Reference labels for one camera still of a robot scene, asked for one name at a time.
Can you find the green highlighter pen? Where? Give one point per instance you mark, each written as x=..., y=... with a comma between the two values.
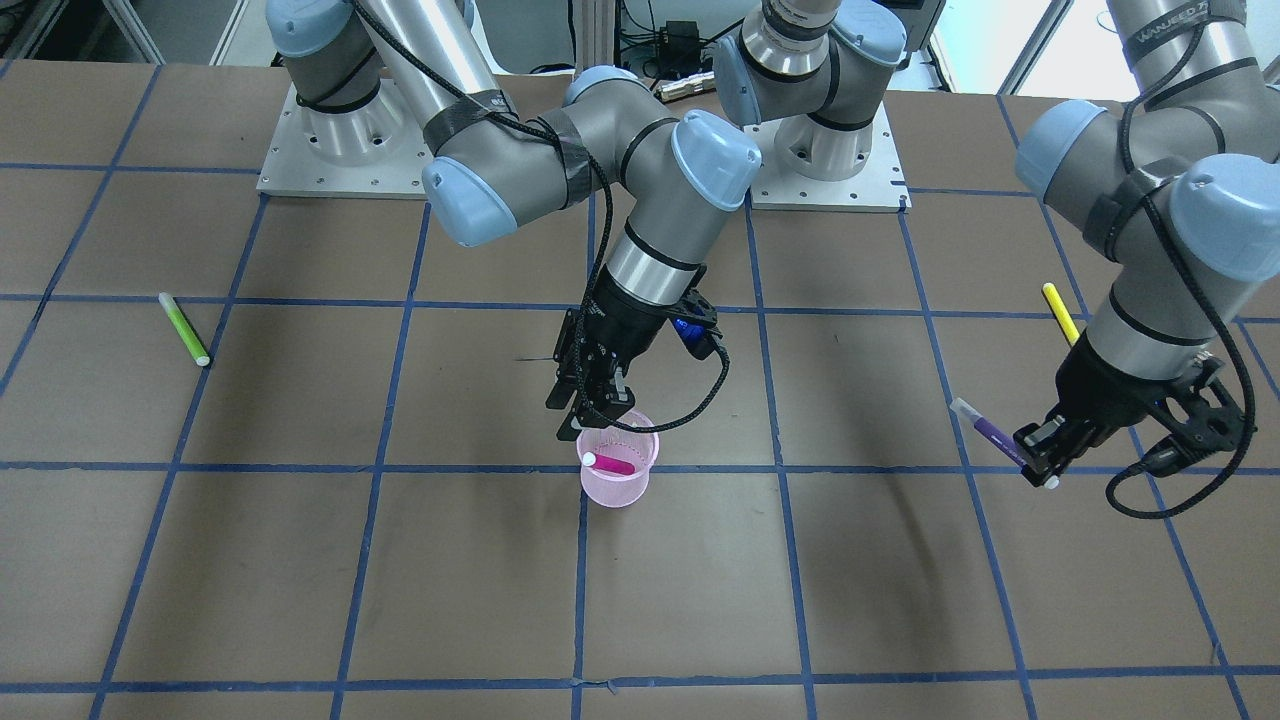
x=185, y=330

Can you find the pink mesh cup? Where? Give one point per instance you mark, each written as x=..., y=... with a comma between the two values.
x=641, y=449

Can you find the purple highlighter pen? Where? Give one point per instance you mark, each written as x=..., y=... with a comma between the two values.
x=1001, y=440

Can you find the yellow highlighter pen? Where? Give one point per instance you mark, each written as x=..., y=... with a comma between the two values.
x=1059, y=310

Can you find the pink highlighter pen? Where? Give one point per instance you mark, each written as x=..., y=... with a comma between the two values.
x=608, y=464

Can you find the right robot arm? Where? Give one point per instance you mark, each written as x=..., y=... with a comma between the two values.
x=669, y=183

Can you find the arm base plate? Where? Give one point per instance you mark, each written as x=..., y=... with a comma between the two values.
x=807, y=167
x=375, y=152

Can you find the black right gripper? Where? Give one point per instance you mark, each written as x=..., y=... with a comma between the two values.
x=622, y=325

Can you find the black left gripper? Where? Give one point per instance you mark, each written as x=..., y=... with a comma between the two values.
x=1098, y=388

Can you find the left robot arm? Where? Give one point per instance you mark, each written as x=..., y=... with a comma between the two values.
x=1199, y=158

